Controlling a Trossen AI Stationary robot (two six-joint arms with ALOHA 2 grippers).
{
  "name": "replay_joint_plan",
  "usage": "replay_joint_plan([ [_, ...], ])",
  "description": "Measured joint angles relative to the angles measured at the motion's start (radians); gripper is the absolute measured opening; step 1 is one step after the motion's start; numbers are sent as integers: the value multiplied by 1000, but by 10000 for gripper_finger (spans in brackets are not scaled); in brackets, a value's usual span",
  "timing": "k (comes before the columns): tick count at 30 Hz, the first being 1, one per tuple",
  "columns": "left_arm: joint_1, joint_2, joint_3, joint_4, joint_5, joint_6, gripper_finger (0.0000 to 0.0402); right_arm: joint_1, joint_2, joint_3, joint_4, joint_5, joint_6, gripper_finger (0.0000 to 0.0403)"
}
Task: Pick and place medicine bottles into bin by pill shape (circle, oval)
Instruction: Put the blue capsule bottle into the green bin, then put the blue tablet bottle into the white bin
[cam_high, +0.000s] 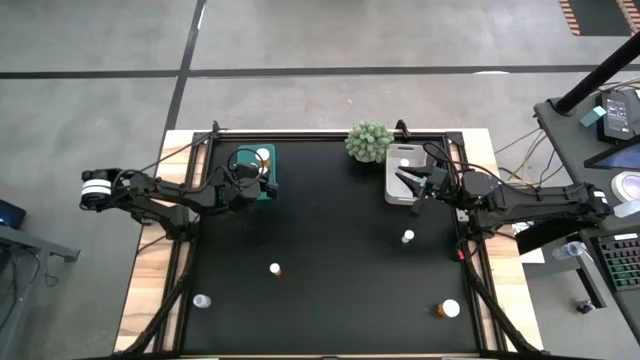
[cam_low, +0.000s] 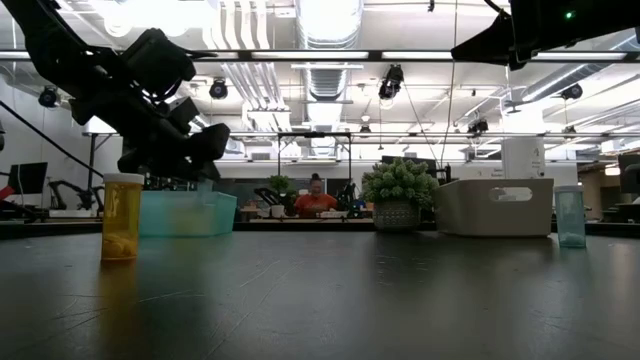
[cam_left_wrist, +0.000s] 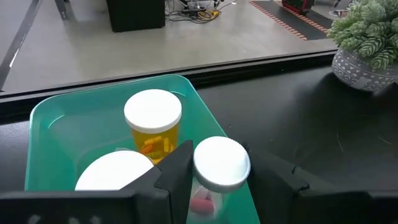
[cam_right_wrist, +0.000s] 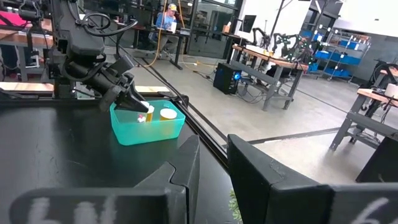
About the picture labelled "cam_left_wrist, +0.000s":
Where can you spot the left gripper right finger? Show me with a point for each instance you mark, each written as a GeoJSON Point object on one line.
{"type": "Point", "coordinates": [342, 208]}

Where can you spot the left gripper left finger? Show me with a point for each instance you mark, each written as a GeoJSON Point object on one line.
{"type": "Point", "coordinates": [77, 208]}

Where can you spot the wide amber pill bottle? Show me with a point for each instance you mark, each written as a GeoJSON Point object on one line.
{"type": "Point", "coordinates": [113, 171]}

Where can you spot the amber bottle with colourful capsules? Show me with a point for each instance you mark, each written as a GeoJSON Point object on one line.
{"type": "Point", "coordinates": [152, 109]}

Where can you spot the pink translucent pill bottle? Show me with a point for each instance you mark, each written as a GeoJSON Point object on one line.
{"type": "Point", "coordinates": [220, 161]}

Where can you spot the teal plastic bin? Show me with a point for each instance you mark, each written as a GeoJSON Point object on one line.
{"type": "Point", "coordinates": [77, 124]}

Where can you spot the potted green succulent plant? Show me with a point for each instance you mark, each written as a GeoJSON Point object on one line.
{"type": "Point", "coordinates": [367, 37]}

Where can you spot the black mat red striped edge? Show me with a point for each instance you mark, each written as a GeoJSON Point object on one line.
{"type": "Point", "coordinates": [295, 21]}

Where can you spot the black cabinet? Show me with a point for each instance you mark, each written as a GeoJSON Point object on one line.
{"type": "Point", "coordinates": [135, 15]}

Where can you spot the red and black floor device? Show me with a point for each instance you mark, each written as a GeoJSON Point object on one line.
{"type": "Point", "coordinates": [298, 4]}

